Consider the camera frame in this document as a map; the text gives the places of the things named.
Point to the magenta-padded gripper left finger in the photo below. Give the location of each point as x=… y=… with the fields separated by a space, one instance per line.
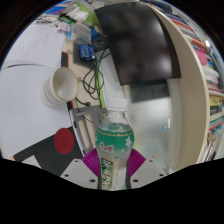
x=78 y=173

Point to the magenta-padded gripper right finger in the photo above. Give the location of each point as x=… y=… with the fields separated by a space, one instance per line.
x=146 y=171

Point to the green-labelled plastic drink bottle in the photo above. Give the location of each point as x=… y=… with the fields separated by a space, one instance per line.
x=114 y=143

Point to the flat round red coaster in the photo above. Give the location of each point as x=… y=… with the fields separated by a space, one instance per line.
x=64 y=141

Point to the black desk mat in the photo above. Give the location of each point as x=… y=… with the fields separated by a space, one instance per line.
x=43 y=153

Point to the grey metal laptop stand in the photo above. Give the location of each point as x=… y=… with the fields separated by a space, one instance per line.
x=88 y=126

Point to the large white paper sheet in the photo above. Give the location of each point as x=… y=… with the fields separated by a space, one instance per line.
x=23 y=110

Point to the wooden shelf with books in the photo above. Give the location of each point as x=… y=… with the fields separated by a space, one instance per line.
x=193 y=100

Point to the small blue box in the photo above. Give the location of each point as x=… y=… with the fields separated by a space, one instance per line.
x=87 y=52

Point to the black computer monitor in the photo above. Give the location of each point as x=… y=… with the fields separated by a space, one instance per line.
x=140 y=43

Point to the white paper with writing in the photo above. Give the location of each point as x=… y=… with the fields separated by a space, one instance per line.
x=36 y=45

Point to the clear plastic box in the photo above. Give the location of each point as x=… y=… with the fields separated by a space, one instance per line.
x=81 y=32

